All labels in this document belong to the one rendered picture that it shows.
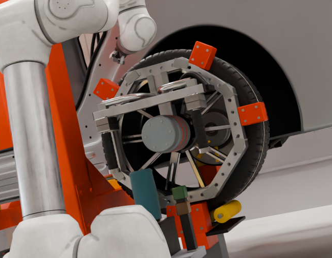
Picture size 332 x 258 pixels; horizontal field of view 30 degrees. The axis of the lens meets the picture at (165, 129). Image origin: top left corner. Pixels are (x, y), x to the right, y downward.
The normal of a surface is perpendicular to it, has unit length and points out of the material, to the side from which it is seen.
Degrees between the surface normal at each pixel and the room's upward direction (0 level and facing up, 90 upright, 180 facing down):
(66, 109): 90
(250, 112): 90
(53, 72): 90
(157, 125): 90
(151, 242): 77
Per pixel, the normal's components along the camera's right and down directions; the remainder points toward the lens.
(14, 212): 0.92, -0.23
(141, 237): 0.41, -0.36
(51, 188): 0.61, -0.30
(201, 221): -0.31, 0.01
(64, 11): -0.07, -0.07
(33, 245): -0.25, -0.25
